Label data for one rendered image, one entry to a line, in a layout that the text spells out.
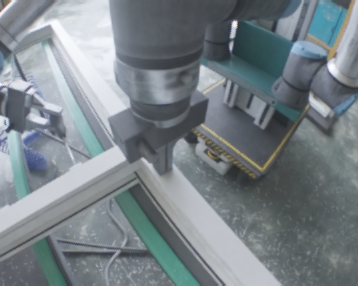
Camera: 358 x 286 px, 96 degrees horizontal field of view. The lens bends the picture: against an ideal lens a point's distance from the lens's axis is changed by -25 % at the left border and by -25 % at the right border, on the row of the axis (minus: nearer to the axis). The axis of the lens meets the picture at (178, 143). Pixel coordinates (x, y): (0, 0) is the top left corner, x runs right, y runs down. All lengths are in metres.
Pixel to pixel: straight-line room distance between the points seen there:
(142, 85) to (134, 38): 0.05
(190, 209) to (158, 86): 0.23
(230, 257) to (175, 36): 0.31
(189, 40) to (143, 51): 0.04
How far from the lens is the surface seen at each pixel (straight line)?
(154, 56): 0.18
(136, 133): 0.25
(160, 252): 0.41
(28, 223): 0.46
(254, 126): 1.39
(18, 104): 0.57
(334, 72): 0.82
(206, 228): 0.35
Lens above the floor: 1.27
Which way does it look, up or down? 53 degrees down
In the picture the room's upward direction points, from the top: 4 degrees clockwise
